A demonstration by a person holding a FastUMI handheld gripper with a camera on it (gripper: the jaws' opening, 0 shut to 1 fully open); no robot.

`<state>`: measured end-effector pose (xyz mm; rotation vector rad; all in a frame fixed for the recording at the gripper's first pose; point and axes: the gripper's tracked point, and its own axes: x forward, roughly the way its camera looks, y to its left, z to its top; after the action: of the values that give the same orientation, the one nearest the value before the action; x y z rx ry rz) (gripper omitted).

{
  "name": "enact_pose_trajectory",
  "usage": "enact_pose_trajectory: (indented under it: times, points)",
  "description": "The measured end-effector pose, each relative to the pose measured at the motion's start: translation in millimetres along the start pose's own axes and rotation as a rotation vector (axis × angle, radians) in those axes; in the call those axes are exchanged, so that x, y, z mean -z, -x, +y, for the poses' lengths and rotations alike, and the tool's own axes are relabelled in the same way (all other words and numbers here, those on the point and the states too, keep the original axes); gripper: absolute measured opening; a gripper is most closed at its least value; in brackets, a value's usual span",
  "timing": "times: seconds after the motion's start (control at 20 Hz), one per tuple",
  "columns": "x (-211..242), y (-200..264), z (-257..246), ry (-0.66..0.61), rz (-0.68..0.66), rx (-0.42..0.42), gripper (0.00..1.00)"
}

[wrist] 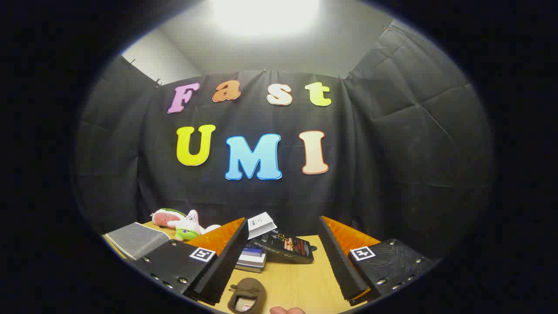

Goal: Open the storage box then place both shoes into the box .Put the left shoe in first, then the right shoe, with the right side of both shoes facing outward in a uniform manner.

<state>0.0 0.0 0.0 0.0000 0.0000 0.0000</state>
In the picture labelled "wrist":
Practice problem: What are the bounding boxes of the thick white book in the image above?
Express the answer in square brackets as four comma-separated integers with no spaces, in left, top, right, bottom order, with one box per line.
[237,254,267,268]

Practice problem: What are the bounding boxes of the pink starfish plush toy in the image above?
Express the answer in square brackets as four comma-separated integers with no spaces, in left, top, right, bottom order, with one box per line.
[167,210,205,242]

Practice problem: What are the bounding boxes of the brown fuzzy shoe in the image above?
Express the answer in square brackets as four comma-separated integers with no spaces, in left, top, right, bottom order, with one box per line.
[227,277,267,314]

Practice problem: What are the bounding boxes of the grey storage box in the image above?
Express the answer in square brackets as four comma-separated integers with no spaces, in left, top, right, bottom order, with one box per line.
[105,222,171,260]

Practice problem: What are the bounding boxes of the black backdrop cloth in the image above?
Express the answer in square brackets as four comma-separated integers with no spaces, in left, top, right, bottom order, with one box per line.
[72,20,495,258]

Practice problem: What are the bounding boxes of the white picture cover book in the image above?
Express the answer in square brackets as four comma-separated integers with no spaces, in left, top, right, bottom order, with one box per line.
[247,212,278,240]

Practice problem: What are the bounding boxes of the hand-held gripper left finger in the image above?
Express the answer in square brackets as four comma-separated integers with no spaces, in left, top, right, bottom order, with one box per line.
[130,217,250,306]

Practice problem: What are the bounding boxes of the watermelon slice plush toy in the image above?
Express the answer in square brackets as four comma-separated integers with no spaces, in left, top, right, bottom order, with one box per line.
[150,208,187,228]

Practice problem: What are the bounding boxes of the dark cover book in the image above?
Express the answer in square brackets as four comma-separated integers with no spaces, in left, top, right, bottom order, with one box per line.
[235,262,265,274]

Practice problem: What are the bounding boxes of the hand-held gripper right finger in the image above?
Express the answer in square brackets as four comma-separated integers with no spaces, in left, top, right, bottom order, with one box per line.
[317,215,438,302]

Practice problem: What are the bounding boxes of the black leaning book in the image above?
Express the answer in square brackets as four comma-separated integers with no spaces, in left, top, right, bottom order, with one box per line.
[248,229,315,265]

